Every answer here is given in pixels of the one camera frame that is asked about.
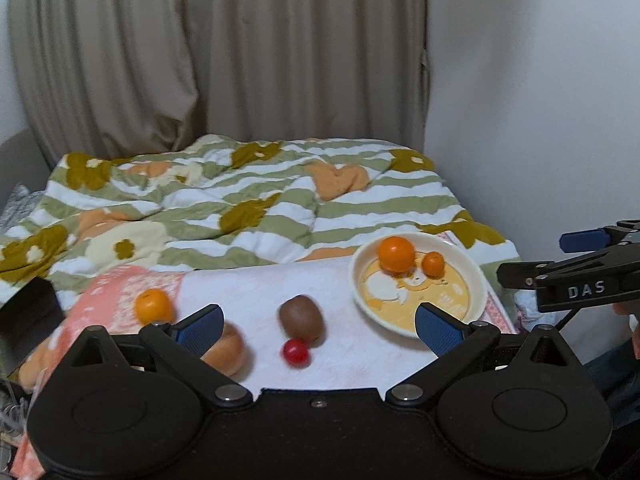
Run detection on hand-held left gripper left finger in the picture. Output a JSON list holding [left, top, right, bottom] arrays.
[[54, 304, 254, 409]]

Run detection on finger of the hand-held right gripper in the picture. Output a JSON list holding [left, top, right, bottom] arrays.
[[559, 220, 640, 256], [496, 242, 640, 292]]

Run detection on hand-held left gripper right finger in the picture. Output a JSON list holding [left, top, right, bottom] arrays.
[[385, 302, 587, 408]]

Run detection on large orange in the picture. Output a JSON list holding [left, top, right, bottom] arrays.
[[377, 236, 416, 275], [134, 289, 174, 326]]

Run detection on cream bowl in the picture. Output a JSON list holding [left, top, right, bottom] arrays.
[[348, 232, 487, 338]]

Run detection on red cherry tomato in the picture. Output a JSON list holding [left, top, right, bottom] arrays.
[[282, 339, 311, 367]]

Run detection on brown kiwi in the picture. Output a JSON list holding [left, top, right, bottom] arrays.
[[278, 296, 326, 346]]

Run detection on person's right hand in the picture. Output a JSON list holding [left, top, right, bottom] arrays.
[[613, 302, 640, 361]]

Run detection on small orange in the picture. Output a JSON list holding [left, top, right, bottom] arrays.
[[422, 251, 446, 277]]

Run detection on pink floral towel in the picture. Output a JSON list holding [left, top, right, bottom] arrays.
[[12, 227, 523, 480]]

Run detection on person's dark trousers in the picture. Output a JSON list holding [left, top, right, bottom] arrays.
[[582, 352, 640, 431]]

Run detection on green striped floral blanket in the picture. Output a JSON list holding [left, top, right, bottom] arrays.
[[0, 134, 521, 391]]

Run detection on black box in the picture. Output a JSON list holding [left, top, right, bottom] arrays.
[[0, 276, 66, 377]]

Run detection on grey patterned cloth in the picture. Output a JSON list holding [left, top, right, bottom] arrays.
[[0, 183, 47, 235]]

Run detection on grey upholstered furniture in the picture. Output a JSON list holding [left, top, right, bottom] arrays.
[[0, 129, 51, 198]]

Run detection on beige curtain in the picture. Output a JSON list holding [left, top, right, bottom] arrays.
[[7, 0, 432, 167]]

